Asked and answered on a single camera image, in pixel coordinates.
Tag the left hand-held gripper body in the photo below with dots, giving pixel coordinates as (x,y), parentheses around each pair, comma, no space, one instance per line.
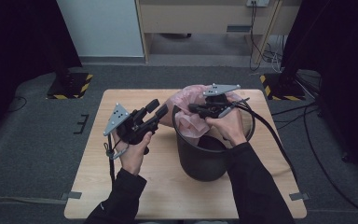
(132,127)

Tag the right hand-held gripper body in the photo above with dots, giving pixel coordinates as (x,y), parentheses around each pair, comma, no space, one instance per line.
(219,107)

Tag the black mesh waste bin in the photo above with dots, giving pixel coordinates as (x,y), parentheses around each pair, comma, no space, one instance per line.
(202,165)

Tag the person's right hand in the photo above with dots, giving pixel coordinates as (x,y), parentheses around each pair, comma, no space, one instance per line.
(231,127)

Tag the person's left hand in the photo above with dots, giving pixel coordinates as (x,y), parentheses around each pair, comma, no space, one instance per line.
(133,158)

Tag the black yellow-striped stand base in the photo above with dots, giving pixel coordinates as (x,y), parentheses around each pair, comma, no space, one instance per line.
(71,86)
(284,88)

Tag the beige wooden desk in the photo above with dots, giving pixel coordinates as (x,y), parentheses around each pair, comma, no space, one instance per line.
(199,18)

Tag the grey tape piece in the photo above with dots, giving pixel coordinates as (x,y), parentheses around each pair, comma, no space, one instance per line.
(299,196)
(71,195)

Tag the white power strip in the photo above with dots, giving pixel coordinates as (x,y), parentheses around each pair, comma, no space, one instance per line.
(257,2)

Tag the black curtain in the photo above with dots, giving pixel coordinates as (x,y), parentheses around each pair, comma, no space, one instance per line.
(341,62)
(18,46)

